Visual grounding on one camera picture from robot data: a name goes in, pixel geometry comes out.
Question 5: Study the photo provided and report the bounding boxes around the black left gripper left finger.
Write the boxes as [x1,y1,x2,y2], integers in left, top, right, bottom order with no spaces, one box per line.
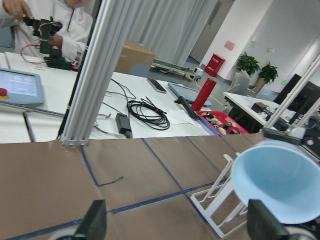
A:
[48,199,108,240]

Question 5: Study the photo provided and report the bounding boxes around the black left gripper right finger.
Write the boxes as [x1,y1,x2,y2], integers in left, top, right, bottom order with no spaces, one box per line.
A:
[246,199,320,240]

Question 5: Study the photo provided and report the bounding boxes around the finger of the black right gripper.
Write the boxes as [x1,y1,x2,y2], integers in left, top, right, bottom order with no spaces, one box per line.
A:
[261,126,306,145]

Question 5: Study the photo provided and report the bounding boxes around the light blue plastic cup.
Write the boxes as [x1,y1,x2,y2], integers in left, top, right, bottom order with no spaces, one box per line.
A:
[231,139,320,224]

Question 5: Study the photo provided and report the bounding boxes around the red parts tray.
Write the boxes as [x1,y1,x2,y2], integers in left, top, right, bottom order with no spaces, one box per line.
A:
[196,110,249,136]

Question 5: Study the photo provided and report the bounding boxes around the red thermos bottle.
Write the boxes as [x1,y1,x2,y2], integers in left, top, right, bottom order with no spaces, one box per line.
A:
[191,78,216,111]

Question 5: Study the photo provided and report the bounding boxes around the red fire cabinet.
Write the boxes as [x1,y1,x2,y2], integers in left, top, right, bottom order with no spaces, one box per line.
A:
[204,53,225,77]

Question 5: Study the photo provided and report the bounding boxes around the metal rod with claw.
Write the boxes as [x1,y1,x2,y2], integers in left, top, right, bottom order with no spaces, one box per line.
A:
[0,100,120,136]

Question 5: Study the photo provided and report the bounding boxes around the black power adapter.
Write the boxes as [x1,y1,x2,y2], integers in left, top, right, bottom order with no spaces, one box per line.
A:
[115,113,132,139]

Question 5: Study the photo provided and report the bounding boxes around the black smartphone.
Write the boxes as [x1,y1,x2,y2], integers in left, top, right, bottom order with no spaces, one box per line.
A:
[147,78,167,94]

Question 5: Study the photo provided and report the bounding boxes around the teach pendant tablet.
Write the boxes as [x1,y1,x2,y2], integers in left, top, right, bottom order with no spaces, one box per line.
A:
[0,67,45,106]

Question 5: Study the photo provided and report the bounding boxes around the cardboard box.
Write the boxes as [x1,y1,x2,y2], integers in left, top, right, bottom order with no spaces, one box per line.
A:
[114,39,156,78]

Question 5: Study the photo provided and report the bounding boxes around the person in white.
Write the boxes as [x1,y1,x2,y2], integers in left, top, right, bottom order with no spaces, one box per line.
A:
[0,0,93,71]

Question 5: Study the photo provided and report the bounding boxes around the white wire cup rack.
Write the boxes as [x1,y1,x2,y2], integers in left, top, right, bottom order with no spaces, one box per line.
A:
[190,154,248,239]

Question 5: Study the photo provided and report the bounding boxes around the coiled black cable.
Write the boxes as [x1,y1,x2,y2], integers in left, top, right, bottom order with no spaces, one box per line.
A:
[126,97,171,131]

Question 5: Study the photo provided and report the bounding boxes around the aluminium frame post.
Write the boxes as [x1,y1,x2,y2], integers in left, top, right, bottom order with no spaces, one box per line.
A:
[59,0,129,147]

